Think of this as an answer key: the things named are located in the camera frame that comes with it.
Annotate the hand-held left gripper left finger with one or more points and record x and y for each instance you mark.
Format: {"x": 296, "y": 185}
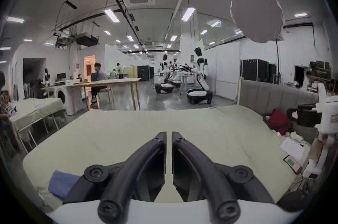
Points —
{"x": 137, "y": 164}

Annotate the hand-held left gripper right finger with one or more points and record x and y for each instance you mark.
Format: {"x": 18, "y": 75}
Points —
{"x": 200, "y": 164}

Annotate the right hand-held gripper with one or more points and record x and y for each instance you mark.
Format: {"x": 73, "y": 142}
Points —
{"x": 328, "y": 114}

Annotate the bed with pale green sheet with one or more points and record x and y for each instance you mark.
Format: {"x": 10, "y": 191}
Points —
{"x": 118, "y": 133}

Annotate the white paper sheets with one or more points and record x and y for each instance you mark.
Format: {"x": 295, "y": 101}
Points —
{"x": 291, "y": 147}

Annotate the red bag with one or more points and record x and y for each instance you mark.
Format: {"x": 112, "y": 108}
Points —
{"x": 277, "y": 120}

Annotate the phone with green screen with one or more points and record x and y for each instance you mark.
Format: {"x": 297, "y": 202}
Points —
{"x": 292, "y": 164}

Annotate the grey padded headboard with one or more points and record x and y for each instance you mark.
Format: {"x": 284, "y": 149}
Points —
{"x": 264, "y": 96}

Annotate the dark blue garment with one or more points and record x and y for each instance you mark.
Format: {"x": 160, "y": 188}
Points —
{"x": 62, "y": 183}

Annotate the long wooden table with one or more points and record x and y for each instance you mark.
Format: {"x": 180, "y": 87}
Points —
{"x": 113, "y": 82}

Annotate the stack of black cases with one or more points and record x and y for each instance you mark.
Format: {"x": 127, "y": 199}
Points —
{"x": 254, "y": 69}

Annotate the white wheeled robot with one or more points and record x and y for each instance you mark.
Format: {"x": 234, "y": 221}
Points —
{"x": 166, "y": 80}
{"x": 199, "y": 77}

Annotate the group of people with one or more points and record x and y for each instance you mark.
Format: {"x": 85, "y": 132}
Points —
{"x": 117, "y": 71}

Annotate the white washing machine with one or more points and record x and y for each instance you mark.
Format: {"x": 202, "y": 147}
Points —
{"x": 66, "y": 99}

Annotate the low table with pale sheet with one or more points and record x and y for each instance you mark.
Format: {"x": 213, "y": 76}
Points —
{"x": 34, "y": 109}

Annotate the round softbox lamp on stand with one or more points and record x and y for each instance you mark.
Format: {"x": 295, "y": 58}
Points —
{"x": 256, "y": 14}

